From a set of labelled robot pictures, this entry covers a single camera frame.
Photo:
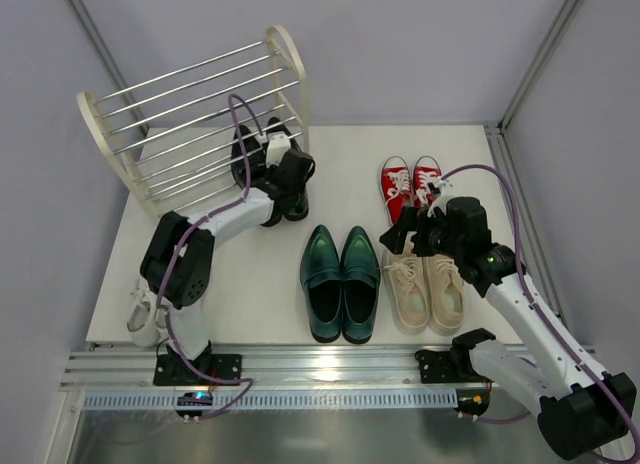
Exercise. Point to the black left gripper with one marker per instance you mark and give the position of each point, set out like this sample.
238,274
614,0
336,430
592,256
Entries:
288,192

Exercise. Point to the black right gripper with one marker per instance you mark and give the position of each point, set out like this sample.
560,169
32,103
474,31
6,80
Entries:
417,232

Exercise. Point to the beige lace sneaker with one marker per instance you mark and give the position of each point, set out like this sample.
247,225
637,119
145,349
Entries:
446,294
404,279

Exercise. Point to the red canvas sneaker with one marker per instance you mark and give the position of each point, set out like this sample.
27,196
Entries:
425,173
396,187

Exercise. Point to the white sneaker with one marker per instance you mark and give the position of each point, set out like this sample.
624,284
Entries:
146,325

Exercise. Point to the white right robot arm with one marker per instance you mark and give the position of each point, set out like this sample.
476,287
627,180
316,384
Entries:
578,405

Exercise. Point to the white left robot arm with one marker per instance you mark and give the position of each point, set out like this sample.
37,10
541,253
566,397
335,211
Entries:
178,261

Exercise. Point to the white metal shoe shelf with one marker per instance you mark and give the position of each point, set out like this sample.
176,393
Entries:
169,138

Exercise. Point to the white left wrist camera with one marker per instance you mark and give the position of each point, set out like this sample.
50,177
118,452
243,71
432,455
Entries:
275,146

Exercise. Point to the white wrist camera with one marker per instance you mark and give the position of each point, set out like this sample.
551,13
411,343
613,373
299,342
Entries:
275,146
442,189

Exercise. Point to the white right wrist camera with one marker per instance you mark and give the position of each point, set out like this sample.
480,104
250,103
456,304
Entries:
442,189

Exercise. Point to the aluminium right frame rail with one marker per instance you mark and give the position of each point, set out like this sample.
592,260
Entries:
532,249

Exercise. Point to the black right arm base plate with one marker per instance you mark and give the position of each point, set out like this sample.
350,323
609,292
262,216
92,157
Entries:
435,367

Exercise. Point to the slotted grey cable duct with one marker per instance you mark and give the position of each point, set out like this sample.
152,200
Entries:
274,399

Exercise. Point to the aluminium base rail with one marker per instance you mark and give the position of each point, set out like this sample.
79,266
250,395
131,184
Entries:
127,367

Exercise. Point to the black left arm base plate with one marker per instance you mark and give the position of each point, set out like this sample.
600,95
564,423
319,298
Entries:
171,371

